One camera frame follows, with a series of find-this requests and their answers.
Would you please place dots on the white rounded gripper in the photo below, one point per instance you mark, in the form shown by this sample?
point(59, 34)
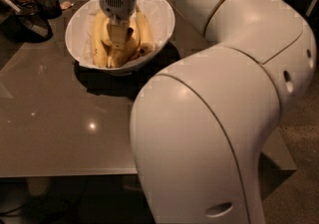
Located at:
point(118, 3)

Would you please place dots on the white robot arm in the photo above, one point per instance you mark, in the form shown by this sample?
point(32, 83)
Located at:
point(198, 126)

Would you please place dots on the white bowl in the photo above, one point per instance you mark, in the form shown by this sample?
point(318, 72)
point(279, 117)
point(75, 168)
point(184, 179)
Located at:
point(79, 30)

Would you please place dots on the middle curved yellow banana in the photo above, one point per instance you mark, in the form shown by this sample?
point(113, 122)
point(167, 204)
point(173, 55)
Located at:
point(118, 57)

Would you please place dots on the left yellow banana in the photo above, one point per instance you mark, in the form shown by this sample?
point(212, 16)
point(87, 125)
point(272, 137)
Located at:
point(100, 53)

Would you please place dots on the right long yellow banana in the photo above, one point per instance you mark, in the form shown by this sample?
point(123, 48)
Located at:
point(146, 37)

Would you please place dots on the black mesh cup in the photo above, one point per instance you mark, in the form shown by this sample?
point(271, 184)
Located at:
point(49, 9)

